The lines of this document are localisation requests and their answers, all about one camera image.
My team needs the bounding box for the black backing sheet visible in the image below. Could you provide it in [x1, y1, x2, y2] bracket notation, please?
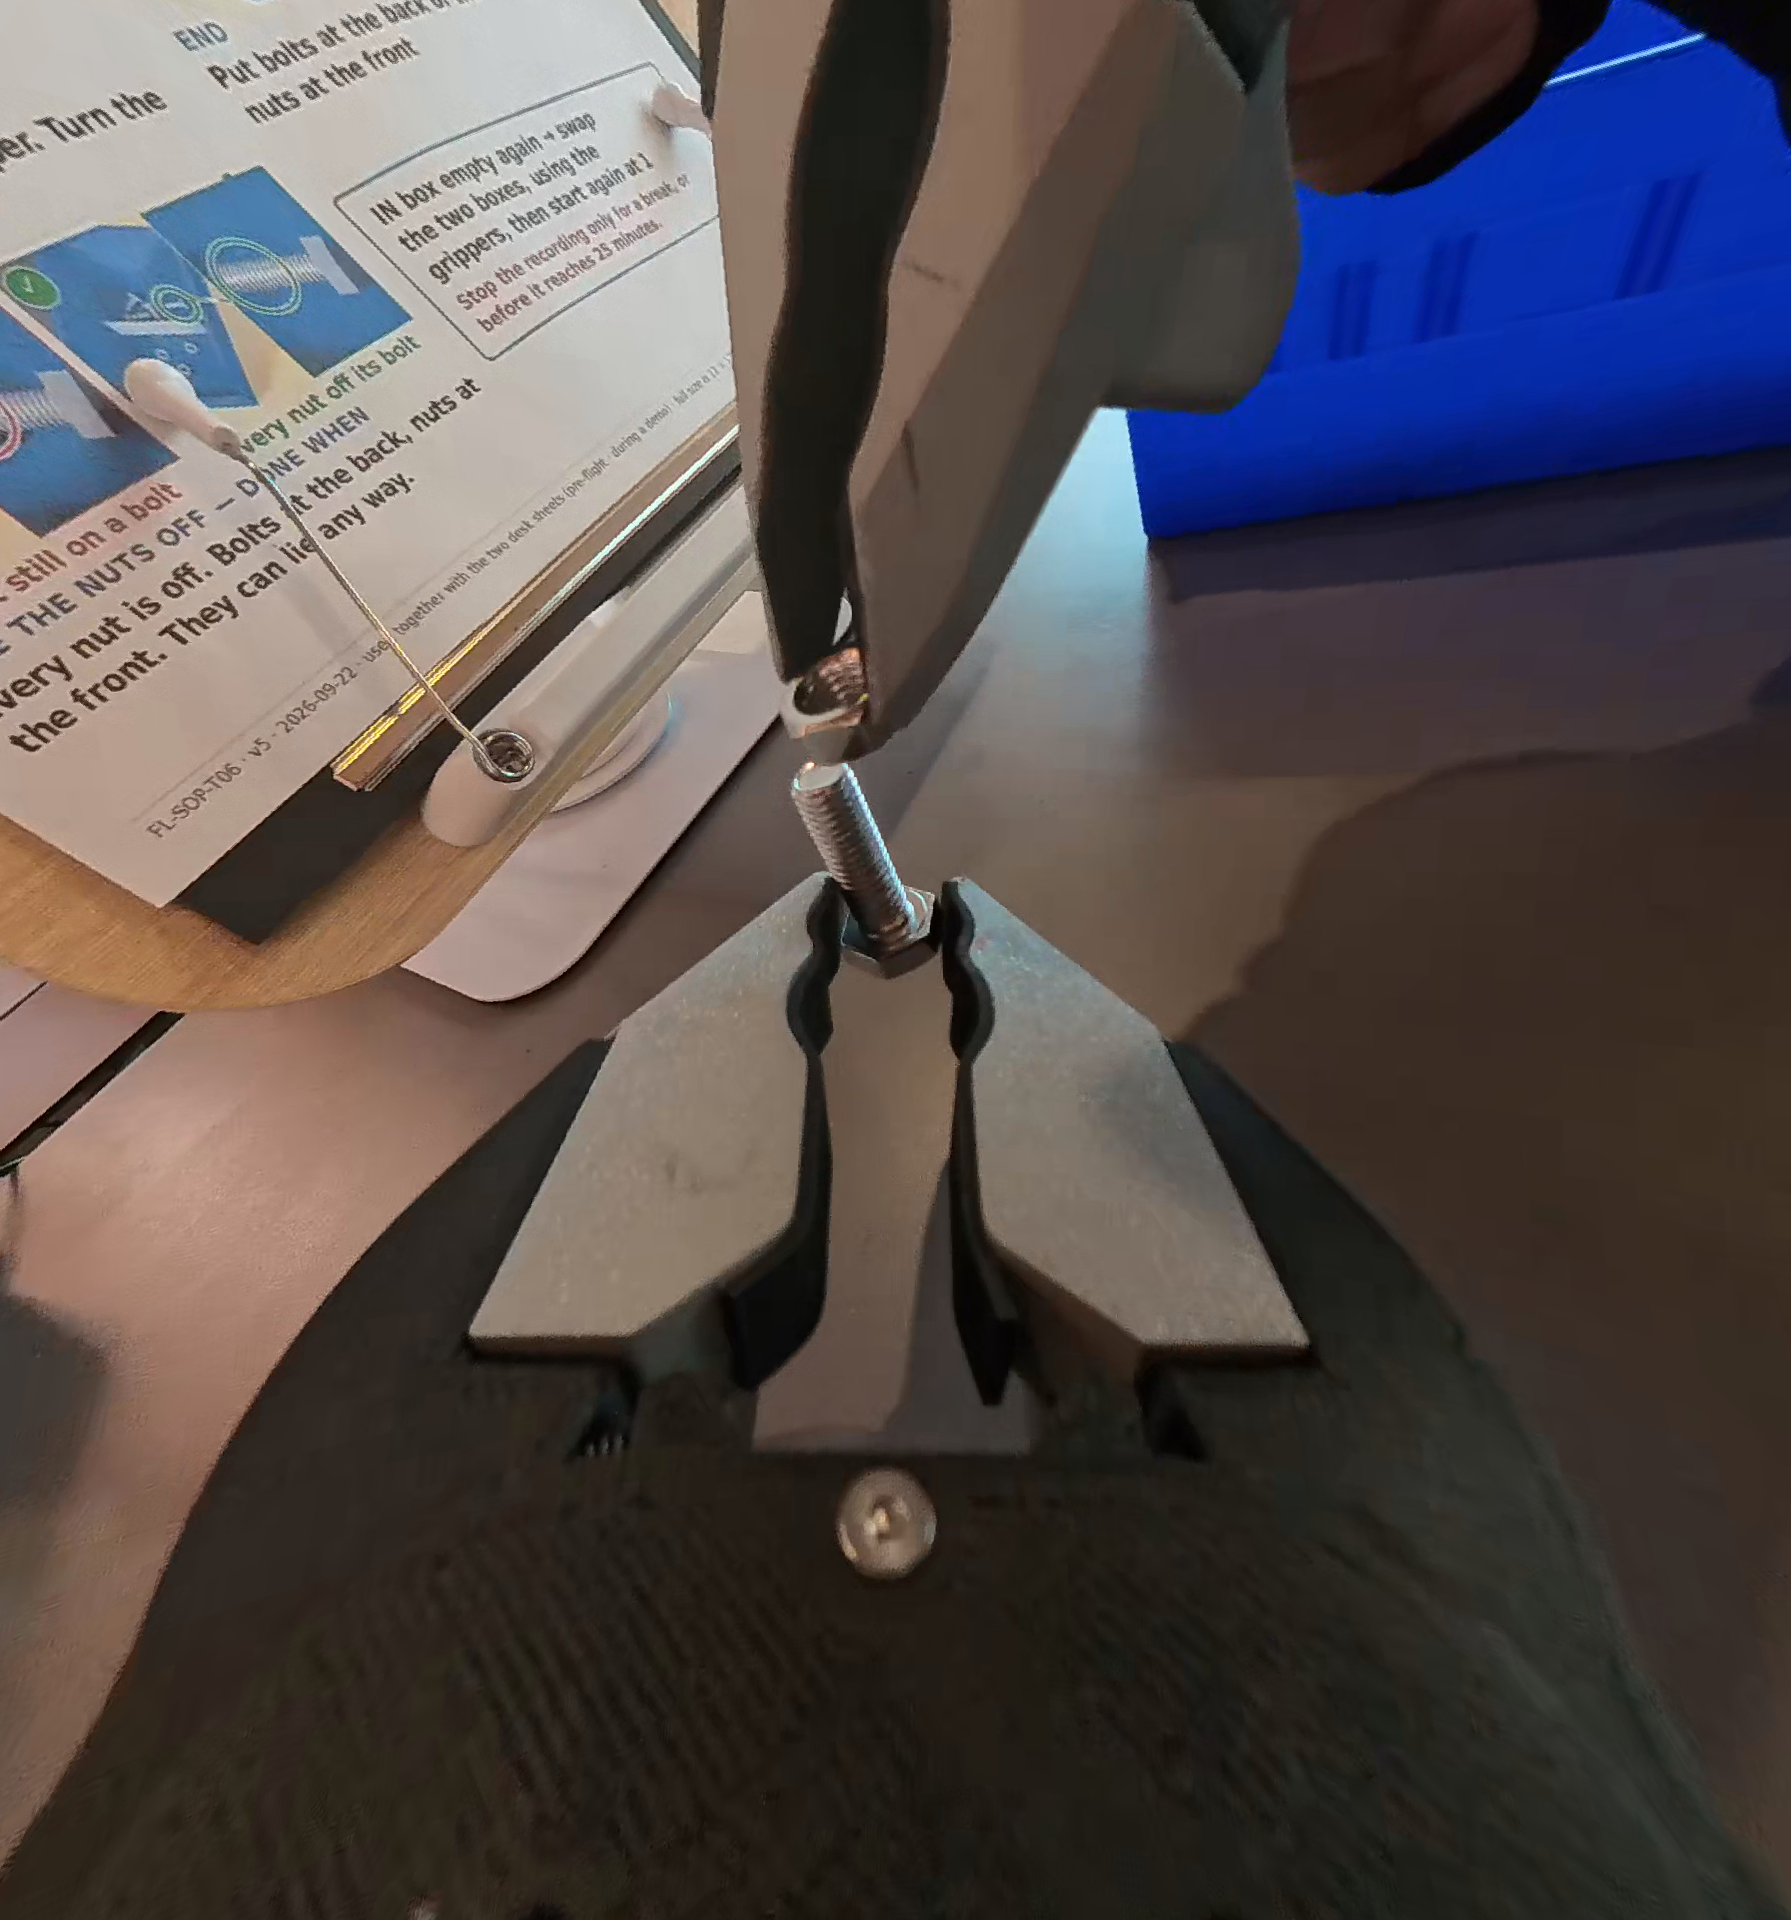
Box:
[177, 426, 748, 951]

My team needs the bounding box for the printed instruction sheet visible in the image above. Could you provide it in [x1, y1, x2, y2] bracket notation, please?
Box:
[0, 0, 740, 910]

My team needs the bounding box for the person's right forearm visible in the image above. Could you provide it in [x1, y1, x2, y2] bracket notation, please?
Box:
[1360, 0, 1618, 199]

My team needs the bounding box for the person's right hand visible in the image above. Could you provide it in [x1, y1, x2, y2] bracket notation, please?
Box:
[1282, 0, 1456, 199]

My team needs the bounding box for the steel hex nut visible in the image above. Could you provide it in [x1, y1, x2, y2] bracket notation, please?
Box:
[780, 642, 880, 752]

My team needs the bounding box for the clear acrylic ledge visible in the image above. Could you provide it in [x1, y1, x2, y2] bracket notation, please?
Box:
[329, 426, 762, 798]

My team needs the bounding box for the blue plastic bin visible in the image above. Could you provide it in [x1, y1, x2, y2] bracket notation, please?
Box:
[1128, 0, 1791, 543]

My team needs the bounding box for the steel hex bolt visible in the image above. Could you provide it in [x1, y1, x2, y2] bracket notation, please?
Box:
[790, 763, 940, 985]

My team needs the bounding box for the white stand ledge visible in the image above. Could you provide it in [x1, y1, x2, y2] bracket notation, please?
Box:
[422, 705, 550, 854]

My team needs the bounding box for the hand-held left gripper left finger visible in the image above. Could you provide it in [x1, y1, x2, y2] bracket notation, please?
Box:
[468, 875, 844, 1390]

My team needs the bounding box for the white stand base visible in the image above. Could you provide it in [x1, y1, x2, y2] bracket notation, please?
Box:
[400, 571, 784, 1005]

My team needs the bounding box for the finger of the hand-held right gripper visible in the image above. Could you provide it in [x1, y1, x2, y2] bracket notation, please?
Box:
[698, 0, 900, 691]
[836, 0, 1240, 741]

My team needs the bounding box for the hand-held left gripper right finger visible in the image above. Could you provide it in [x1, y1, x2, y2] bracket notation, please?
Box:
[940, 877, 1314, 1404]

